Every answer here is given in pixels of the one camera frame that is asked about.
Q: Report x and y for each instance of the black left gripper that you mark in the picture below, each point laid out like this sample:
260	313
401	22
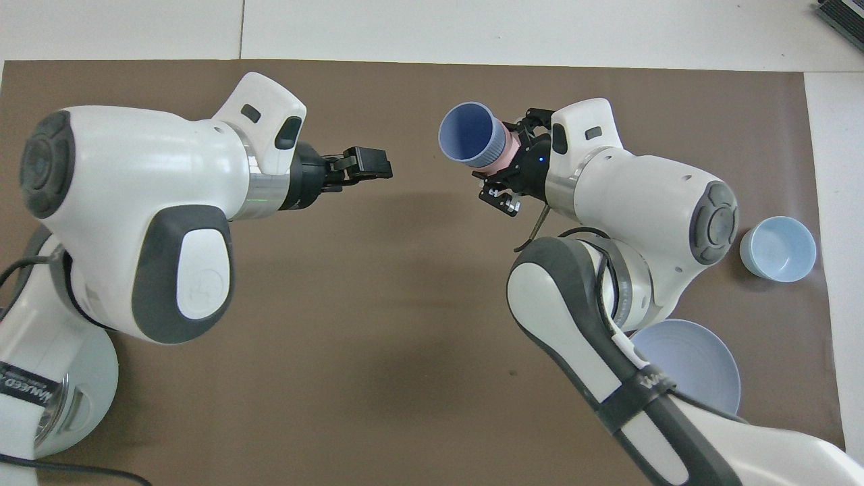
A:
314	175

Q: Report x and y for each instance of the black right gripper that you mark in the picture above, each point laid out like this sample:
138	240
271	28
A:
536	169

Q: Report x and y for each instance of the pink cup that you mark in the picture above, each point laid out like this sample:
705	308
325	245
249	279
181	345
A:
511	152

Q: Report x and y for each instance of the blue ribbed cup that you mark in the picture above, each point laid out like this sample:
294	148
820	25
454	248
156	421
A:
466	131

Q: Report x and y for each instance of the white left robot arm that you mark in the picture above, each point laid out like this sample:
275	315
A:
135	169

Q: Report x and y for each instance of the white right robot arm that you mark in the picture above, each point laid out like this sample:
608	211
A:
641	196

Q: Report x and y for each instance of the brown table mat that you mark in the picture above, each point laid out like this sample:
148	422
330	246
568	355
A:
405	283

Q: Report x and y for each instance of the light blue bowl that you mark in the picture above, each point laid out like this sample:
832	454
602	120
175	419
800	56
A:
779	250

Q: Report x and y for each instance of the light blue plate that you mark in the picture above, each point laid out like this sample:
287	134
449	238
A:
702	364

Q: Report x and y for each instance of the pale green electric pot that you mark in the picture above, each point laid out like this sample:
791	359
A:
101	378

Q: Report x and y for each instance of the dark grey ridged device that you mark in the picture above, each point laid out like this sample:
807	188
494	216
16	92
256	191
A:
844	13

